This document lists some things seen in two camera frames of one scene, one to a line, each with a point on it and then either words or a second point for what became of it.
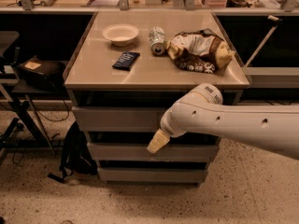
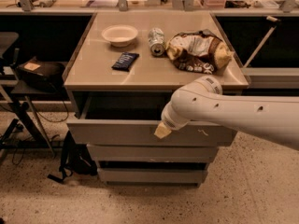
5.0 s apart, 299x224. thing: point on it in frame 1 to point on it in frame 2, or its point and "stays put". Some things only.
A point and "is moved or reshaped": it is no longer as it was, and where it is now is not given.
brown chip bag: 199,50 stays put
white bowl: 121,35 stays put
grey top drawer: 118,119 is moved or reshaped
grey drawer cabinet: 127,70 stays put
